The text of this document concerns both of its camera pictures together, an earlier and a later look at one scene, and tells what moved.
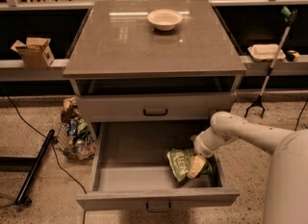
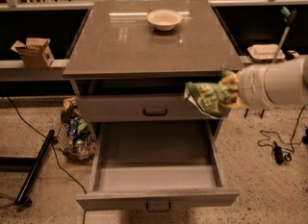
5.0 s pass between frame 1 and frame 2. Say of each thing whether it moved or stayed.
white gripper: moved
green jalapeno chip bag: moved
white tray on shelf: stayed
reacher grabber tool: stayed
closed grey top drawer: stayed
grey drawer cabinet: stayed
